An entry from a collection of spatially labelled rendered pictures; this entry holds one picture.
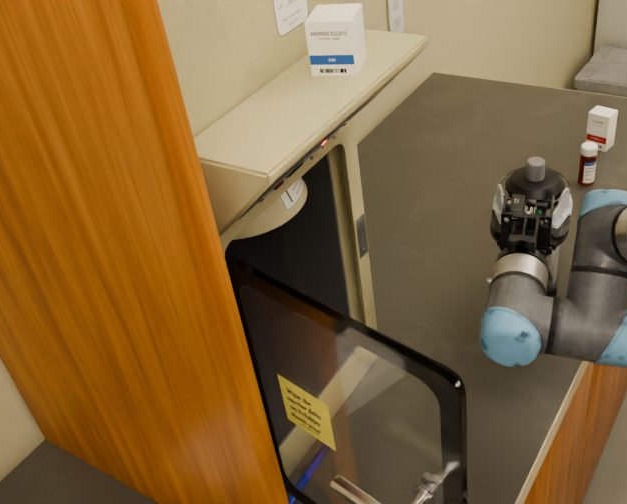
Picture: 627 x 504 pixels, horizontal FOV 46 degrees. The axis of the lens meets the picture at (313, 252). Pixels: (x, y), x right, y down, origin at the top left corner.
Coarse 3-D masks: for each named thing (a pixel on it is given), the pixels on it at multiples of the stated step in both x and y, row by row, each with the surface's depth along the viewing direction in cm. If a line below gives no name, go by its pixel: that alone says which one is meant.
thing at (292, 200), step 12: (300, 180) 96; (288, 192) 92; (300, 192) 95; (276, 204) 91; (288, 204) 92; (300, 204) 94; (264, 216) 90; (276, 216) 91; (288, 216) 92; (252, 228) 90; (264, 228) 91
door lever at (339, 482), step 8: (336, 480) 74; (344, 480) 74; (336, 488) 73; (344, 488) 73; (352, 488) 73; (360, 488) 73; (416, 488) 72; (344, 496) 73; (352, 496) 72; (360, 496) 72; (368, 496) 72; (416, 496) 72; (424, 496) 71
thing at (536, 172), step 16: (528, 160) 116; (544, 160) 115; (512, 176) 118; (528, 176) 116; (544, 176) 117; (560, 176) 117; (512, 192) 116; (528, 192) 115; (544, 192) 114; (560, 192) 115
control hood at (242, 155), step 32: (384, 32) 86; (384, 64) 79; (256, 96) 77; (288, 96) 76; (320, 96) 75; (352, 96) 74; (224, 128) 72; (256, 128) 71; (288, 128) 70; (320, 128) 70; (224, 160) 67; (256, 160) 66; (288, 160) 66; (224, 192) 69; (256, 192) 66; (224, 224) 72
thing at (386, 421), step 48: (240, 288) 76; (288, 288) 70; (288, 336) 74; (336, 336) 68; (336, 384) 73; (384, 384) 66; (432, 384) 61; (288, 432) 88; (336, 432) 78; (384, 432) 71; (432, 432) 65; (288, 480) 96; (384, 480) 76; (432, 480) 69
